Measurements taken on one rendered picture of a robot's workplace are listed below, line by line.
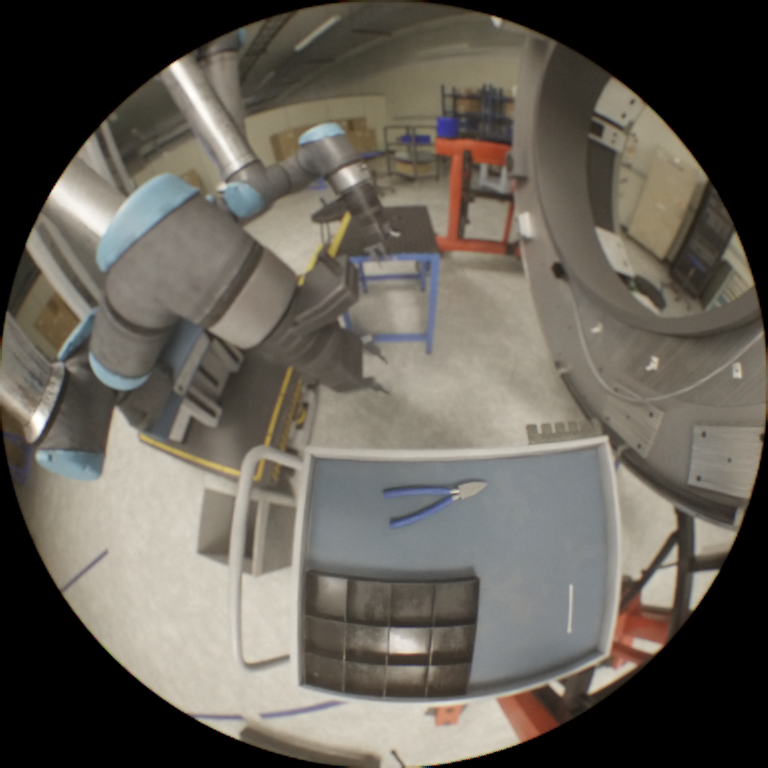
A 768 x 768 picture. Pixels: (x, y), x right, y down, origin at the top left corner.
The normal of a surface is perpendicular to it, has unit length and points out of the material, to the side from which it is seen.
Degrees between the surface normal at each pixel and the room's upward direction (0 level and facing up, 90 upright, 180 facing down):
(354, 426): 0
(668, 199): 90
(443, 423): 0
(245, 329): 91
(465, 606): 0
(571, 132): 87
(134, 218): 75
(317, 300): 24
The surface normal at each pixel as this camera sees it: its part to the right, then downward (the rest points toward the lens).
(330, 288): -0.47, -0.34
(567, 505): -0.09, -0.51
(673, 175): -0.80, 0.55
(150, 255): 0.47, 0.68
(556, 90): -0.01, 0.97
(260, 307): 0.65, 0.48
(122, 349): 0.32, 0.82
